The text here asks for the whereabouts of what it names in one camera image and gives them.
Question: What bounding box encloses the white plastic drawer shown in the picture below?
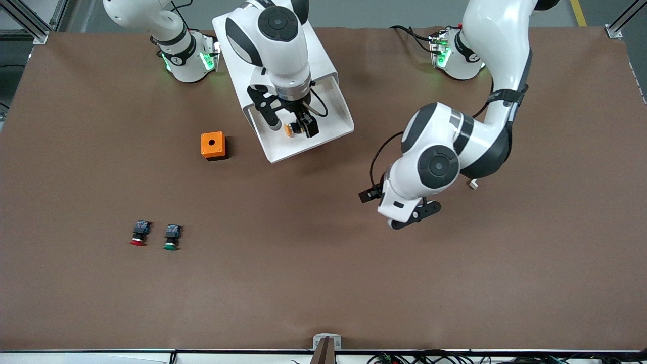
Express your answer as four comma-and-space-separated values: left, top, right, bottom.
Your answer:
243, 71, 355, 164

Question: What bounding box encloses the white drawer cabinet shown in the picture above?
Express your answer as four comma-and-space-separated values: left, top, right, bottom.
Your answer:
212, 0, 338, 109

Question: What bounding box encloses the green mushroom push button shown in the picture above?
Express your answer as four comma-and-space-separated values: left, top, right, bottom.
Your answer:
163, 224, 183, 251

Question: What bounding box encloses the red mushroom push button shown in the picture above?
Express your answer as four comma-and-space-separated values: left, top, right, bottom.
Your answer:
130, 220, 152, 247

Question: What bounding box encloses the brown paper table cover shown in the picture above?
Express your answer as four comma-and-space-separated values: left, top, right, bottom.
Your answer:
0, 25, 647, 352

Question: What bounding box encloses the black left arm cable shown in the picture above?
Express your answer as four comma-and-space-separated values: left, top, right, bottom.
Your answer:
371, 132, 405, 190

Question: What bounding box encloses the orange button enclosure box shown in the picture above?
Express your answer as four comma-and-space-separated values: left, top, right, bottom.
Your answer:
201, 131, 228, 161

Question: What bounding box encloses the black base cable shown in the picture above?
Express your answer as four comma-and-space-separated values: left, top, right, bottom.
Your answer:
389, 24, 439, 54

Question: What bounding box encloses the grey metal table bracket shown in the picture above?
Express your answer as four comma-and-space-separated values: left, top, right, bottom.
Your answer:
313, 333, 342, 350

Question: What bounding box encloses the aluminium frame post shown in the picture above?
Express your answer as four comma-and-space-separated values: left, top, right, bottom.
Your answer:
0, 0, 69, 45
605, 0, 647, 39

